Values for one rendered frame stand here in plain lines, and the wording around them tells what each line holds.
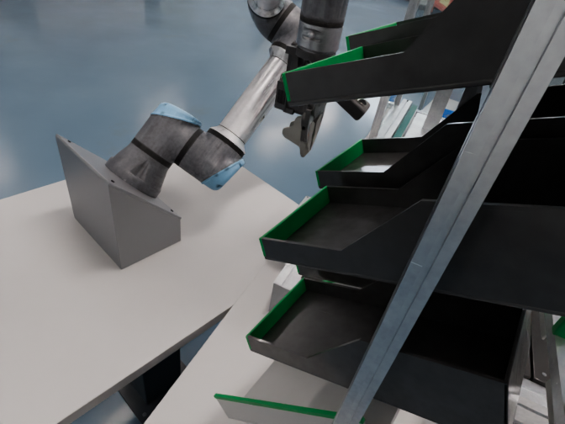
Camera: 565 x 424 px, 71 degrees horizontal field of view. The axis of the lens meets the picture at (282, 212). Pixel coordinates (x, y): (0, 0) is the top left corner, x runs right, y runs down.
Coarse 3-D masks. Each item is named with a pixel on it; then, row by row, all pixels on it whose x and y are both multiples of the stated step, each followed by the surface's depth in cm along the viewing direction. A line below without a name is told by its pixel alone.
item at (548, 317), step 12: (552, 324) 43; (552, 336) 42; (552, 348) 41; (564, 348) 40; (552, 360) 40; (564, 360) 39; (552, 372) 39; (564, 372) 38; (552, 384) 38; (564, 384) 37; (552, 396) 37; (564, 396) 36; (564, 408) 35; (564, 420) 34
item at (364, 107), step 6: (336, 102) 71; (342, 102) 71; (348, 102) 70; (354, 102) 70; (360, 102) 70; (366, 102) 72; (342, 108) 71; (348, 108) 71; (354, 108) 70; (360, 108) 70; (366, 108) 71; (354, 114) 71; (360, 114) 70
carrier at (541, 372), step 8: (536, 312) 91; (536, 320) 89; (536, 328) 87; (536, 336) 86; (536, 344) 84; (544, 344) 84; (536, 352) 82; (544, 352) 82; (536, 360) 81; (544, 360) 81; (536, 368) 79; (544, 368) 79; (536, 376) 78; (544, 376) 78; (544, 384) 77
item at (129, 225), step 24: (72, 144) 96; (72, 168) 95; (96, 168) 87; (72, 192) 102; (96, 192) 89; (120, 192) 86; (96, 216) 96; (120, 216) 89; (144, 216) 94; (168, 216) 100; (96, 240) 103; (120, 240) 93; (144, 240) 98; (168, 240) 105; (120, 264) 97
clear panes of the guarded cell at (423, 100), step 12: (420, 0) 146; (444, 0) 173; (420, 12) 158; (432, 12) 178; (552, 84) 172; (396, 96) 190; (408, 96) 201; (420, 96) 198; (432, 96) 196; (456, 96) 191; (420, 108) 201; (456, 108) 194; (384, 120) 183
